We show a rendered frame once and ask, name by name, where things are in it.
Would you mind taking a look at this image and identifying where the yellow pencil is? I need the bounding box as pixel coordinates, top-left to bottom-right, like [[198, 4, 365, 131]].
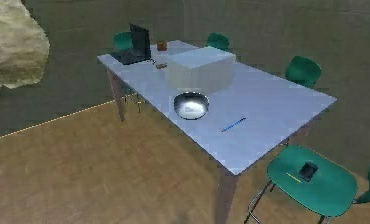
[[285, 172, 303, 184]]

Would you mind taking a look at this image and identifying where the blue pen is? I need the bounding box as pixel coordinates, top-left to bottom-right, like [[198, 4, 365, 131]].
[[221, 117, 247, 133]]

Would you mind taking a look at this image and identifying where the shiny metal bowl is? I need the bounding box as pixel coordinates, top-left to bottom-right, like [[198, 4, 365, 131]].
[[173, 91, 210, 121]]

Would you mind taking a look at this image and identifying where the black open laptop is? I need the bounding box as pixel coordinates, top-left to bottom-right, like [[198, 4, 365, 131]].
[[110, 23, 153, 66]]

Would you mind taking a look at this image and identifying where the black phone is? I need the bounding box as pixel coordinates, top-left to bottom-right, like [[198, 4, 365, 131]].
[[298, 161, 319, 183]]

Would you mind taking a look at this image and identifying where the beige rough rock shape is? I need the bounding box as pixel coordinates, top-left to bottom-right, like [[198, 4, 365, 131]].
[[0, 0, 51, 91]]

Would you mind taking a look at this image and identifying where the pale blue rectangular table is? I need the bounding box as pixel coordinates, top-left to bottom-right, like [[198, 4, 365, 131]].
[[97, 40, 338, 224]]

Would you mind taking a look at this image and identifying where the white box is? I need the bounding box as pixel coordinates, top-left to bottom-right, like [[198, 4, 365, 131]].
[[164, 45, 237, 95]]

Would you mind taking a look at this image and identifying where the green chair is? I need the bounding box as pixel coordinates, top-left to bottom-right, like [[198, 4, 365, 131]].
[[206, 32, 231, 52], [243, 144, 370, 224], [112, 31, 134, 52], [284, 55, 322, 89]]

